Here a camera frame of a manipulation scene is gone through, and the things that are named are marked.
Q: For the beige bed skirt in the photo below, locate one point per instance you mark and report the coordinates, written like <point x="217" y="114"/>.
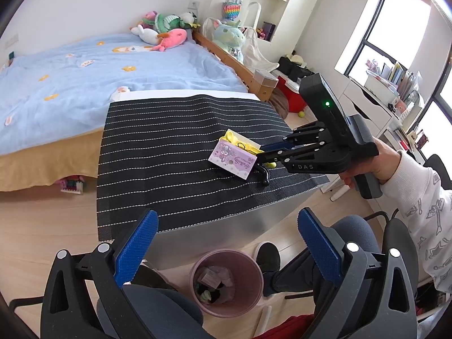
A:
<point x="46" y="169"/>

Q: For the black white plush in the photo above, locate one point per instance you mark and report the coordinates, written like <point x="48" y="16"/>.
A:
<point x="189" y="18"/>

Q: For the red cloth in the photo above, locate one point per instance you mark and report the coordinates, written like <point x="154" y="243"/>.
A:
<point x="286" y="328"/>

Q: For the person's right leg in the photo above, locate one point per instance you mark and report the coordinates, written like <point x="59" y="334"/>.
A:
<point x="356" y="233"/>

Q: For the white paper package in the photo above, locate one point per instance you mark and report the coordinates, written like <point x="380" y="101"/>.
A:
<point x="211" y="276"/>

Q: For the window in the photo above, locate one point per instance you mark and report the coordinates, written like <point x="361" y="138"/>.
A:
<point x="399" y="24"/>

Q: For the black striped table mat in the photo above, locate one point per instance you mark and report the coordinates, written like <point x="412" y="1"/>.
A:
<point x="159" y="155"/>

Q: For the person's right hand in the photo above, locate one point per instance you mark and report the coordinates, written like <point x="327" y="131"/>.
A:
<point x="386" y="159"/>

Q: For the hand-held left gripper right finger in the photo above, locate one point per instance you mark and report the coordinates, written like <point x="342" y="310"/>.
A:
<point x="317" y="243"/>

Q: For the purple printed card box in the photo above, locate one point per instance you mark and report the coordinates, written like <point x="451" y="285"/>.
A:
<point x="229" y="157"/>

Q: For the white plastic tube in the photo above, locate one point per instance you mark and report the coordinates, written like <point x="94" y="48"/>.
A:
<point x="337" y="194"/>
<point x="265" y="319"/>

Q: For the bed with blue cover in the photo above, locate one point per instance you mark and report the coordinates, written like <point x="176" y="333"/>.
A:
<point x="88" y="88"/>

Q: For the red cooler box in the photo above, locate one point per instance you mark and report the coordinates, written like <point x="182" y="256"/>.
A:
<point x="295" y="99"/>

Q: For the rainbow bubble bag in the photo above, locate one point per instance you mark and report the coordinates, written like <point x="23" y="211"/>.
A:
<point x="231" y="11"/>

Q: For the cream hat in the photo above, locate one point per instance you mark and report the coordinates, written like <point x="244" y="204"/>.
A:
<point x="296" y="59"/>

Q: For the wooden bed frame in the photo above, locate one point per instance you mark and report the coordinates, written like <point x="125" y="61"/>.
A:
<point x="243" y="74"/>

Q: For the pink whale plush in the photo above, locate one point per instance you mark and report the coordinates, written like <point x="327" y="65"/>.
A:
<point x="171" y="39"/>

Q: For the person's leg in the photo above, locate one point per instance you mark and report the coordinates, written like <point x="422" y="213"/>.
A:
<point x="159" y="310"/>
<point x="356" y="233"/>

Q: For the green striped plush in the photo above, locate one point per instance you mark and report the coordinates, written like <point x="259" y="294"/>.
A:
<point x="169" y="22"/>

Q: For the teal unicorn plush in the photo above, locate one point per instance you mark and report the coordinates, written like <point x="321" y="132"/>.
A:
<point x="229" y="40"/>

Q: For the green white cloth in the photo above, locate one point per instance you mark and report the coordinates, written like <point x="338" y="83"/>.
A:
<point x="205" y="295"/>

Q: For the row of books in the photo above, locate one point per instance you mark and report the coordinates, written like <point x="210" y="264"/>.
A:
<point x="395" y="77"/>

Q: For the person's left leg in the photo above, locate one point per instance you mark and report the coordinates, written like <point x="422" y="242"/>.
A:
<point x="159" y="310"/>

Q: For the white plush toy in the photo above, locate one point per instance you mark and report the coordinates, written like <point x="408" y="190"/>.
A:
<point x="144" y="34"/>

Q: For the small teal object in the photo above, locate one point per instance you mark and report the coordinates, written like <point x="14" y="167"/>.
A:
<point x="11" y="58"/>

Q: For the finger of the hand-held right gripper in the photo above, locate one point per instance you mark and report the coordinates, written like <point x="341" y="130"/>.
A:
<point x="282" y="156"/>
<point x="279" y="145"/>

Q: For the pink purple plush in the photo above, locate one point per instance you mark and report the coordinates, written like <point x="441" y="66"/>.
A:
<point x="149" y="18"/>

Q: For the black chair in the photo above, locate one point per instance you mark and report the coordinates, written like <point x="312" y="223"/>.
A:
<point x="436" y="166"/>

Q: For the pink trash bin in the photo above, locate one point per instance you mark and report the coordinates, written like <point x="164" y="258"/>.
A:
<point x="249" y="298"/>

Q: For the white folding chair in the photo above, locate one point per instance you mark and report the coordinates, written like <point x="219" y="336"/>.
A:
<point x="261" y="63"/>

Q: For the white drawer cabinet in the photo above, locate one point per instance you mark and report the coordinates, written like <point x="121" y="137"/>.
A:
<point x="363" y="106"/>

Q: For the white table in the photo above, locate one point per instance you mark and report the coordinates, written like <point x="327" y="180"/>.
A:
<point x="219" y="229"/>

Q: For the white wall shelf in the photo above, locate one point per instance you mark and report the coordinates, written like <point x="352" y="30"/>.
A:
<point x="286" y="17"/>

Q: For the white wall outlet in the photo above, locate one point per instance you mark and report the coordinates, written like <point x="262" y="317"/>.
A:
<point x="193" y="4"/>

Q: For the colourful toy blocks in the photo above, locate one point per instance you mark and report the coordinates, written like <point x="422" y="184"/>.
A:
<point x="72" y="185"/>

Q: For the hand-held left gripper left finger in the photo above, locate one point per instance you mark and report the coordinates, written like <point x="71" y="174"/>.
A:
<point x="136" y="243"/>

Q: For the person's right forearm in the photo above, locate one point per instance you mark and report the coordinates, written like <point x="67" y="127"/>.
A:
<point x="423" y="212"/>

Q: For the clear plastic box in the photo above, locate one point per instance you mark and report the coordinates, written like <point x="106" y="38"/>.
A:
<point x="265" y="79"/>

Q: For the brown beanbag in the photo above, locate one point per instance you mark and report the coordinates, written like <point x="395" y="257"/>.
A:
<point x="280" y="104"/>

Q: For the black right slipper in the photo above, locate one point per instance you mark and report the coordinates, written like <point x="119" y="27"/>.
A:
<point x="267" y="256"/>

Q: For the black bag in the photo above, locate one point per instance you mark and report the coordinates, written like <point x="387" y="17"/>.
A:
<point x="295" y="72"/>

